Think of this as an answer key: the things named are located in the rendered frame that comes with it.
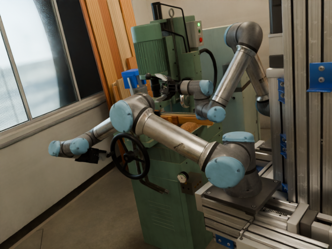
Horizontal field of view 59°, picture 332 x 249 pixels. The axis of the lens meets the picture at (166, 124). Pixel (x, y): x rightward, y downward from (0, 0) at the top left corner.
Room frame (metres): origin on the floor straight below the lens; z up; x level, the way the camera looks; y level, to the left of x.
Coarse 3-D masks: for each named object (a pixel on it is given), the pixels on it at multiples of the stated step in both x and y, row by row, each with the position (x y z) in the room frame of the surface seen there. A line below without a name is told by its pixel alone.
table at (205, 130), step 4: (176, 124) 1.70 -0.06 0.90; (180, 124) 1.69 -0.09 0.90; (196, 128) 1.57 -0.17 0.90; (200, 128) 1.59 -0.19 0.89; (204, 128) 1.62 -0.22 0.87; (116, 132) 1.84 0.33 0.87; (120, 132) 1.82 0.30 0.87; (192, 132) 1.52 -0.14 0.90; (196, 132) 1.55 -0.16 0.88; (200, 132) 1.59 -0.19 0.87; (204, 132) 1.62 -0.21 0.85; (200, 136) 1.58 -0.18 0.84; (128, 140) 1.64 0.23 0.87; (152, 140) 1.58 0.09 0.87; (128, 144) 1.65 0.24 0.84; (144, 144) 1.57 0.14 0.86; (148, 144) 1.55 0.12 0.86; (152, 144) 1.56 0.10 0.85
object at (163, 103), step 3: (153, 99) 1.77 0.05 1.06; (156, 102) 1.75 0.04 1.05; (159, 102) 1.76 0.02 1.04; (162, 102) 1.78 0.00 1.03; (165, 102) 1.81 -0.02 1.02; (168, 102) 1.84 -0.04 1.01; (156, 105) 1.76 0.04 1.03; (159, 105) 1.76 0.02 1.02; (162, 105) 1.78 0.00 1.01; (165, 105) 1.80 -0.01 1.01; (156, 108) 1.76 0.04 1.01; (159, 108) 1.75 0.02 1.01
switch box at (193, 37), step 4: (200, 20) 1.98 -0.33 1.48; (188, 24) 1.94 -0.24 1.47; (192, 24) 1.92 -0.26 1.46; (196, 24) 1.93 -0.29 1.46; (200, 24) 1.97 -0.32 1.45; (188, 28) 1.94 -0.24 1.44; (192, 28) 1.93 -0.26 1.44; (196, 28) 1.93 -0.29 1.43; (200, 28) 1.97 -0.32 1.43; (188, 32) 1.95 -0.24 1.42; (192, 32) 1.93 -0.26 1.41; (196, 32) 1.93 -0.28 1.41; (200, 32) 1.97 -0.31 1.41; (188, 36) 1.95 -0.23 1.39; (192, 36) 1.93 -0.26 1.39; (196, 36) 1.92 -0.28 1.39; (200, 36) 1.96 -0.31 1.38; (192, 40) 1.93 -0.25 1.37; (196, 40) 1.92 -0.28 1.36; (192, 44) 1.94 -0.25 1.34; (196, 44) 1.92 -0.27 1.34; (200, 44) 1.95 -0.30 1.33
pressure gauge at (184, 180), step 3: (183, 171) 1.48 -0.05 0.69; (180, 174) 1.47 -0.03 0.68; (183, 174) 1.46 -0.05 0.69; (186, 174) 1.47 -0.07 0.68; (177, 177) 1.48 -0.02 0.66; (180, 177) 1.47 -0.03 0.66; (183, 177) 1.46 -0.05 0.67; (186, 177) 1.45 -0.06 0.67; (180, 180) 1.48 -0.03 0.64; (183, 180) 1.46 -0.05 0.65; (186, 180) 1.45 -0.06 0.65; (186, 183) 1.48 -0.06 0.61
